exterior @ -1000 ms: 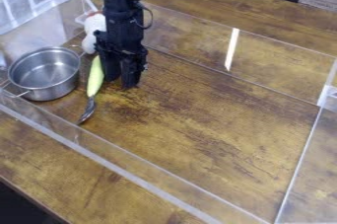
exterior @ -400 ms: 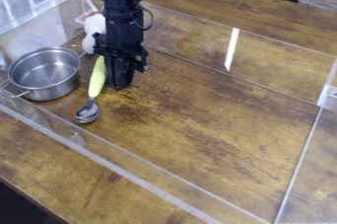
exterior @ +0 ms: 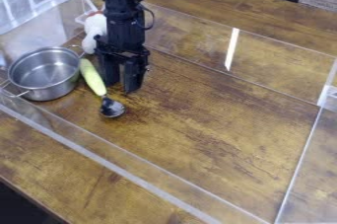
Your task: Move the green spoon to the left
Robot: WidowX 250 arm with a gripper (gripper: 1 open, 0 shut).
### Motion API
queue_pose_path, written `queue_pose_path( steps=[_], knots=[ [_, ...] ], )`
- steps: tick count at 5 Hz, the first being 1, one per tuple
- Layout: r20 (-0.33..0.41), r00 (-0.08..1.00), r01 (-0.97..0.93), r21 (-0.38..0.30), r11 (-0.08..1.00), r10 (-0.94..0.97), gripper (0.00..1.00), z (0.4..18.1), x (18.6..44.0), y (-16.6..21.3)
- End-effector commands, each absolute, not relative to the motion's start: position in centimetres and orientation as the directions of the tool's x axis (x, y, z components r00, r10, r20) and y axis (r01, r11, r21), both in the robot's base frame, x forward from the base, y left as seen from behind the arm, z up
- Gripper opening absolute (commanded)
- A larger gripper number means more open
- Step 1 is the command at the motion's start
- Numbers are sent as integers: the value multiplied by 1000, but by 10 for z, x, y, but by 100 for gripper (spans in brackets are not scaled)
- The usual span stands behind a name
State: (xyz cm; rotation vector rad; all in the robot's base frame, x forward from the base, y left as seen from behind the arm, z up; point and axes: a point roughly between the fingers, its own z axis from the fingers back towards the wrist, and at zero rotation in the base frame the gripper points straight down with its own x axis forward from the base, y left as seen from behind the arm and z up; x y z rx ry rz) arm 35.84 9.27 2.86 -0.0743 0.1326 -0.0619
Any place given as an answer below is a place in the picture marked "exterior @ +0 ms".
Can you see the clear acrylic enclosure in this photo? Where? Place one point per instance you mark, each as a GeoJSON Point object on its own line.
{"type": "Point", "coordinates": [226, 140]}

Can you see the white toy mushroom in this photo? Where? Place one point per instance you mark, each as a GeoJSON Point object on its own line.
{"type": "Point", "coordinates": [94, 27]}

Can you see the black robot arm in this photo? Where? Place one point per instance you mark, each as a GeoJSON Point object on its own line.
{"type": "Point", "coordinates": [122, 56]}

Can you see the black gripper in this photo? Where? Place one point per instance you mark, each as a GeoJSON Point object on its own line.
{"type": "Point", "coordinates": [119, 47]}

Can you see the small steel pot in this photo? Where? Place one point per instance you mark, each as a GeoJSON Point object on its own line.
{"type": "Point", "coordinates": [42, 74]}

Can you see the green handled metal spoon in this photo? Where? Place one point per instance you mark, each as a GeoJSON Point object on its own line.
{"type": "Point", "coordinates": [110, 108]}

